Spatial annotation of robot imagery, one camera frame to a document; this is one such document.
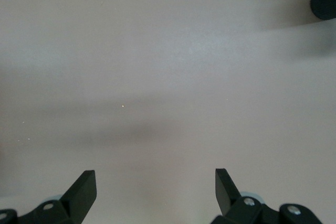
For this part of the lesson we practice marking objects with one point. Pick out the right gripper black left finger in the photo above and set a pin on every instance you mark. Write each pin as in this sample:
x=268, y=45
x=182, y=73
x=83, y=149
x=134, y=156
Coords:
x=76, y=197

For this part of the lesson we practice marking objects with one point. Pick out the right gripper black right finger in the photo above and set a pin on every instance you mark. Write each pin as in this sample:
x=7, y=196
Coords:
x=225, y=192

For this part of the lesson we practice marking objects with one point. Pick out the table cover sheet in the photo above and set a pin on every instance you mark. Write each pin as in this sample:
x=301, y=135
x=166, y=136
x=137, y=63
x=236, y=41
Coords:
x=157, y=51

